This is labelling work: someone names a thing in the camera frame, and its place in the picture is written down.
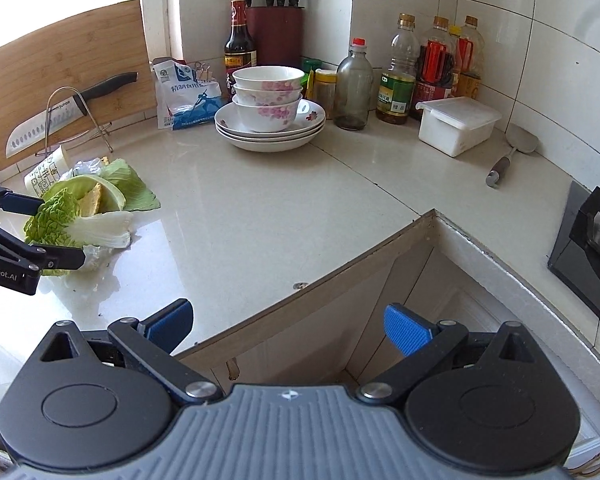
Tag white and blue salt bag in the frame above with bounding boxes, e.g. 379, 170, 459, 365
152, 57, 231, 131

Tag oil bottle with green label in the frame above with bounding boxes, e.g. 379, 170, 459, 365
376, 13, 417, 126

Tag dark vinegar bottle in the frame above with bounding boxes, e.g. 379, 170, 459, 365
224, 0, 257, 103

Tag black gas stove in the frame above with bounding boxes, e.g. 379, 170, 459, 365
547, 181, 600, 331

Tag stacked white plates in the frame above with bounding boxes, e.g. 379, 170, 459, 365
215, 100, 327, 137

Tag glass bottle with red cap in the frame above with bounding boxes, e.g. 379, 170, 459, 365
334, 37, 371, 131

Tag napa cabbage leaf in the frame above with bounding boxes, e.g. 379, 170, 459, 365
24, 187, 133, 277

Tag plastic bottle with red handle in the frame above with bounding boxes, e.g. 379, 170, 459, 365
455, 16, 483, 102

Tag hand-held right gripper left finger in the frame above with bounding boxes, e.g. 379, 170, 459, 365
40, 298, 217, 407

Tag dark red knife block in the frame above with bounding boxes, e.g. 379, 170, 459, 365
245, 6, 303, 68

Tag grey spatula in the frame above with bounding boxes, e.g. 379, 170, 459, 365
486, 124, 540, 188

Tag orange peel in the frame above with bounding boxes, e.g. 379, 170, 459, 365
77, 182, 104, 216

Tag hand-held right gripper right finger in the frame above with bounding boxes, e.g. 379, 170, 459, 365
355, 304, 537, 406

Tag dark sauce bottle red label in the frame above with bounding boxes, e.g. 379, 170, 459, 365
411, 16, 456, 121

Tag clear plastic wrap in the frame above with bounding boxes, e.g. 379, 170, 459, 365
71, 158, 106, 179

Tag printed paper cup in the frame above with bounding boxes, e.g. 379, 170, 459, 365
24, 146, 68, 198

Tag white lidded plastic container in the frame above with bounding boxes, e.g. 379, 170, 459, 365
416, 96, 502, 157

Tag white floral plate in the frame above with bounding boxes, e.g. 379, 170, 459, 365
219, 129, 324, 152
216, 121, 326, 144

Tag black-handled kitchen knife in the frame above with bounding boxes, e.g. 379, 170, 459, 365
6, 72, 138, 157

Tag bamboo cutting board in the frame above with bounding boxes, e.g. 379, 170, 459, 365
0, 0, 158, 171

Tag yellow-lidded spice jar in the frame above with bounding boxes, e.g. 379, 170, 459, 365
314, 68, 338, 120

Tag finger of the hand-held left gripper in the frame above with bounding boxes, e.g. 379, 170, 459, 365
0, 177, 46, 216
0, 217, 87, 275

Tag green cabbage leaf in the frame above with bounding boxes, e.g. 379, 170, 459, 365
60, 159, 162, 213

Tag metal wire rack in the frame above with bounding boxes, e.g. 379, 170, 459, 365
34, 86, 115, 157

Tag green-lidded jar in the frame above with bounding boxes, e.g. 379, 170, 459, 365
302, 59, 322, 101

